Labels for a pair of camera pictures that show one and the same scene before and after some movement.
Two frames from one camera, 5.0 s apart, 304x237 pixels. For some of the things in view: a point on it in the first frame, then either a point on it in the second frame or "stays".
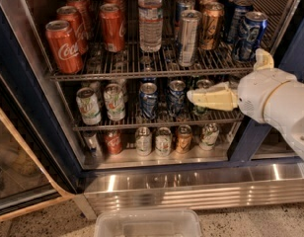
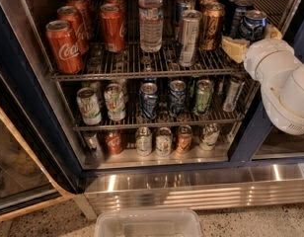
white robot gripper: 259,94 to 261,59
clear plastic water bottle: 150,18 stays
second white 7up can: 114,102 stays
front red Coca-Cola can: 64,46 stays
